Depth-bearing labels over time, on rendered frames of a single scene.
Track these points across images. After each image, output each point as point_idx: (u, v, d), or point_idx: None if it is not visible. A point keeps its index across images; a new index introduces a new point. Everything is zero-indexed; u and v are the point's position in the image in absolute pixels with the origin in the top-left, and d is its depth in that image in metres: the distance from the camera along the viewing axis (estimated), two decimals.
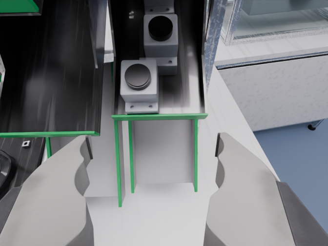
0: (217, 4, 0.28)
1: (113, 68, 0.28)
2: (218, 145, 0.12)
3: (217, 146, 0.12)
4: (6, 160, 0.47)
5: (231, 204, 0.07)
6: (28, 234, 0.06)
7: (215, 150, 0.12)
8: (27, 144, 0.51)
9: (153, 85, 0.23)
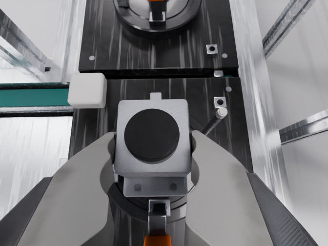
0: None
1: None
2: (191, 143, 0.12)
3: (190, 144, 0.12)
4: None
5: (207, 200, 0.07)
6: (53, 224, 0.07)
7: None
8: (224, 104, 0.27)
9: (185, 153, 0.11)
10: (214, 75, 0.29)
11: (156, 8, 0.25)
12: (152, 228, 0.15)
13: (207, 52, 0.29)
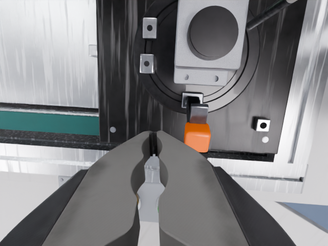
0: None
1: None
2: (156, 145, 0.12)
3: (156, 145, 0.12)
4: (253, 28, 0.21)
5: (178, 200, 0.07)
6: (83, 217, 0.07)
7: (155, 149, 0.12)
8: None
9: (237, 52, 0.13)
10: None
11: None
12: (193, 117, 0.16)
13: None
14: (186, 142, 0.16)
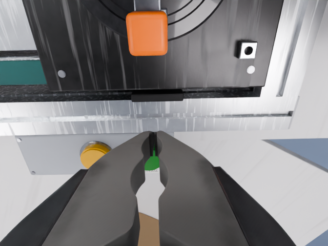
0: None
1: None
2: (156, 145, 0.12)
3: (156, 145, 0.12)
4: None
5: (178, 200, 0.07)
6: (83, 217, 0.07)
7: (155, 149, 0.12)
8: None
9: None
10: None
11: None
12: None
13: None
14: (129, 36, 0.10)
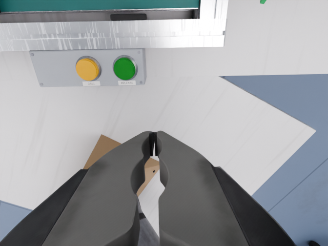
0: None
1: None
2: (156, 145, 0.12)
3: (156, 145, 0.12)
4: None
5: (178, 200, 0.07)
6: (83, 217, 0.07)
7: (155, 149, 0.12)
8: None
9: None
10: None
11: None
12: None
13: None
14: None
